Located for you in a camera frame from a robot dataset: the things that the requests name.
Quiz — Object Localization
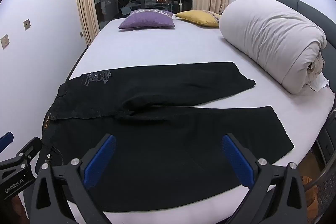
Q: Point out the purple cushion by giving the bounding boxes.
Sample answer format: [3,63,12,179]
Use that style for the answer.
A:
[118,9,175,30]

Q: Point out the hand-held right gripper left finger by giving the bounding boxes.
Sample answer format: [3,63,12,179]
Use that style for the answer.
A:
[28,133,117,224]

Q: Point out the black pants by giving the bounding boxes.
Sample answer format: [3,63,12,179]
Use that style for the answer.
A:
[41,61,294,212]

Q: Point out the black mesh basket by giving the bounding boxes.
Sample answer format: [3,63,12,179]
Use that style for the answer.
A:
[302,156,336,224]

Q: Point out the small white cloth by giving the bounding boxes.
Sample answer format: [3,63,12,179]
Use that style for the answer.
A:
[310,73,330,91]

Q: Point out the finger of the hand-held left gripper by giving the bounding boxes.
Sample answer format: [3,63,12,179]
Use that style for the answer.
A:
[14,136,43,161]
[0,131,14,153]

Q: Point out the bed with white sheet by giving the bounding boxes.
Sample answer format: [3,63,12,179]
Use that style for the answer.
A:
[24,17,336,224]

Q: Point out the yellow cushion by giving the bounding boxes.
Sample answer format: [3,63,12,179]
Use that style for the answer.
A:
[175,10,222,28]

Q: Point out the rolled white duvet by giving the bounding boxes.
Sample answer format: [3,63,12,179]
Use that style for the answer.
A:
[219,0,327,95]

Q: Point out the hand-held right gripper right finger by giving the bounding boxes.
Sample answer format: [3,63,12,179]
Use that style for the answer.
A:
[221,133,308,224]

